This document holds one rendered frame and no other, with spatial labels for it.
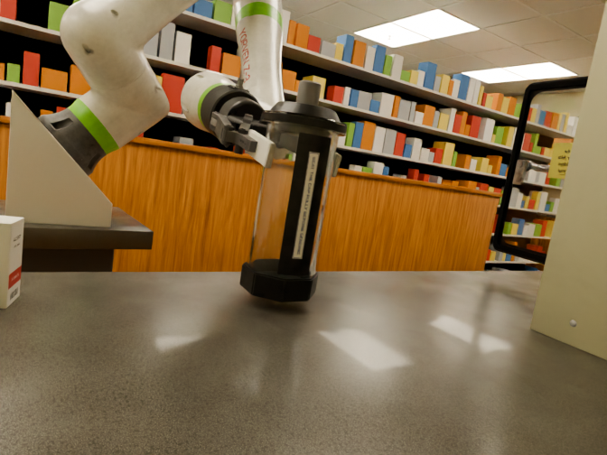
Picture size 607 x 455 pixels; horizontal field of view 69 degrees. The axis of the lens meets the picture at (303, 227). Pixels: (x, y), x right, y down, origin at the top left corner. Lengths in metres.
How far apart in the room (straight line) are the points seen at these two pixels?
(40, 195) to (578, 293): 0.91
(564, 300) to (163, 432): 0.55
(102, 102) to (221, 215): 1.55
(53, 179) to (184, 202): 1.50
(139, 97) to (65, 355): 0.69
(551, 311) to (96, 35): 0.88
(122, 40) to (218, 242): 1.70
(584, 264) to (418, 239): 2.77
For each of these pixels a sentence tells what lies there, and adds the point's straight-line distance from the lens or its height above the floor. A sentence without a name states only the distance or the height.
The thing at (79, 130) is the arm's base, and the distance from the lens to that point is 1.03.
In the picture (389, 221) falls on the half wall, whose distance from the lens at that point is 3.17.
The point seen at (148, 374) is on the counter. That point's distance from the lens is 0.39.
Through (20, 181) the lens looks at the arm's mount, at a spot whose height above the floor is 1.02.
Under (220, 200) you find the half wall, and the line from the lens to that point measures 2.47.
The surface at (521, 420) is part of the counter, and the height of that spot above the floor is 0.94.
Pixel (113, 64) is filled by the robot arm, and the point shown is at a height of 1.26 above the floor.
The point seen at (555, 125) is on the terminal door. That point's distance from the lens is 1.12.
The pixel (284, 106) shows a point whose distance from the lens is 0.54.
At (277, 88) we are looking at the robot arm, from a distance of 0.98.
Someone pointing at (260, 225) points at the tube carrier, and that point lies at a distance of 0.54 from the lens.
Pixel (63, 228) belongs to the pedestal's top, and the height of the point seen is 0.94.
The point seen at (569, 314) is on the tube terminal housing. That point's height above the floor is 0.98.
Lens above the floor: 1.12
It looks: 8 degrees down
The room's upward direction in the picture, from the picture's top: 9 degrees clockwise
